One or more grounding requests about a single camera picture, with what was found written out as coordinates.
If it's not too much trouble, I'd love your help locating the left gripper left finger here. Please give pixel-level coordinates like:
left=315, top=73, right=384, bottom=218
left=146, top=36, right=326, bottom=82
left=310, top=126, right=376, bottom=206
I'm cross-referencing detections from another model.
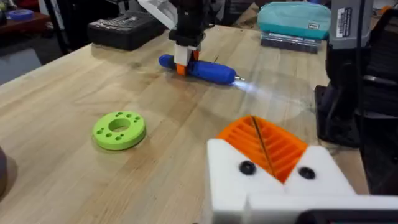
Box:
left=206, top=115, right=284, bottom=224

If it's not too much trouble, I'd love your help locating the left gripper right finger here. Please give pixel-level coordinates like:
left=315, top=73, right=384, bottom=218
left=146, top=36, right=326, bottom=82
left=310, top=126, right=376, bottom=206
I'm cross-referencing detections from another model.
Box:
left=253, top=116, right=357, bottom=197

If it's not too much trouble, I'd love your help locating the blue electric screwdriver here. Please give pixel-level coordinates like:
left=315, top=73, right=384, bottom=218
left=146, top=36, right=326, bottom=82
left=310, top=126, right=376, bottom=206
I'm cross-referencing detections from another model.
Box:
left=158, top=54, right=246, bottom=85

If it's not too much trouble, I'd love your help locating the flat plate on right wrist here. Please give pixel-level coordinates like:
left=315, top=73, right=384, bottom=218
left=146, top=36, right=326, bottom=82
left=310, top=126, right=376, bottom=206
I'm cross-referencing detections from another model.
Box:
left=137, top=0, right=178, bottom=30

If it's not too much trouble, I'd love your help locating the cardboard box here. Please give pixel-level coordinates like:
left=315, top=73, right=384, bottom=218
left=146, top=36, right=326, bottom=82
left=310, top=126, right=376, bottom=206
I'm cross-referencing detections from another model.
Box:
left=232, top=2, right=261, bottom=31

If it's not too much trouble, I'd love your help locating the black tool case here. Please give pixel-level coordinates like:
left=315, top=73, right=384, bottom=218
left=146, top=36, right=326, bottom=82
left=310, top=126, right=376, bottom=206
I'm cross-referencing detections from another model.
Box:
left=86, top=11, right=167, bottom=52

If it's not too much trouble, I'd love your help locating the clear grey flat box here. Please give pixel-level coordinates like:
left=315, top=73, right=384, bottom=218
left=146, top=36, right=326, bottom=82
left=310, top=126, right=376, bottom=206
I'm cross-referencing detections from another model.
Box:
left=260, top=30, right=323, bottom=55

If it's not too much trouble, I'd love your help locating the green disc with holes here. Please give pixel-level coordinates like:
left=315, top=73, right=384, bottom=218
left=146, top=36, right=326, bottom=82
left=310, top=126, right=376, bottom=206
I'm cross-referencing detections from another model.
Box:
left=92, top=110, right=147, bottom=151

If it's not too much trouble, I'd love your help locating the teal zip pouch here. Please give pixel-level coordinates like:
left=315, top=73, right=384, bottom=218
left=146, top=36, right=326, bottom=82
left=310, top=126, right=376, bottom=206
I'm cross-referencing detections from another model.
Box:
left=257, top=1, right=332, bottom=41

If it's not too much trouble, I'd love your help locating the blue tape roll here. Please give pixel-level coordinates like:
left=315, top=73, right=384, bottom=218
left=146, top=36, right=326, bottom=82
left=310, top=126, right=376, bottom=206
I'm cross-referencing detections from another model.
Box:
left=7, top=9, right=35, bottom=22

